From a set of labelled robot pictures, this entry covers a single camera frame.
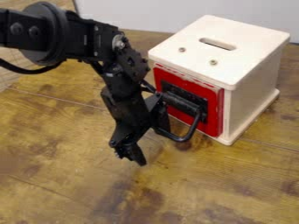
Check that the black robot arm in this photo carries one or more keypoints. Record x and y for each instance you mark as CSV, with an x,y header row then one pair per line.
x,y
51,35

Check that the black metal drawer handle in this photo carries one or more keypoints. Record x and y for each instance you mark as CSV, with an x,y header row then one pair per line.
x,y
195,109

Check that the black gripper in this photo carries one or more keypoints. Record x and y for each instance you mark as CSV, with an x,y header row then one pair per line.
x,y
132,105

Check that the white wooden box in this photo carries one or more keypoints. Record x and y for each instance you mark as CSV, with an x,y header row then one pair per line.
x,y
224,61

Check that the red drawer front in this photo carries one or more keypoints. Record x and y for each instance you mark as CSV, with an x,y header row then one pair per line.
x,y
195,91

